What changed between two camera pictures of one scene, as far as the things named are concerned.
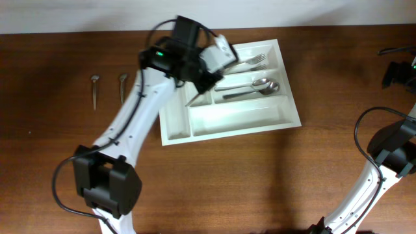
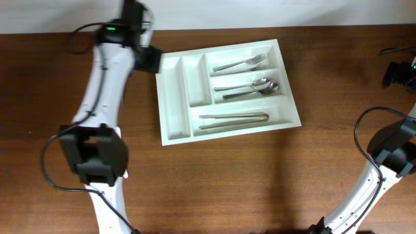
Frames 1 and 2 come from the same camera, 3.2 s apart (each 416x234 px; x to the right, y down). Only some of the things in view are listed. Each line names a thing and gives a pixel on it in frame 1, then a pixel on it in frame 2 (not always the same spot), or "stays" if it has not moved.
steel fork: [257, 68] stays
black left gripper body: [205, 79] -> [153, 61]
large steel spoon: [272, 88] stays
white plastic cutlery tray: [253, 96] stays
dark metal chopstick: [192, 99] -> [261, 116]
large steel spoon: [261, 82] stays
